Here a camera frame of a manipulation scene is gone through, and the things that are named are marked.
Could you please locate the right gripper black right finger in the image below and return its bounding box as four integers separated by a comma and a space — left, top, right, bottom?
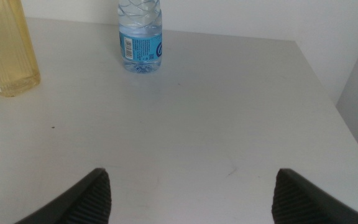
271, 168, 358, 224

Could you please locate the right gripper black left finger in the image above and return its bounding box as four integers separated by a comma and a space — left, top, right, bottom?
14, 167, 112, 224

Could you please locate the clear water bottle blue cap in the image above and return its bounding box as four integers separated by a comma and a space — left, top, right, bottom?
117, 0, 163, 74

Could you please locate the yellow tea bottle white cap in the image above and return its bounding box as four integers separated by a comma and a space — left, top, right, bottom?
0, 0, 41, 97

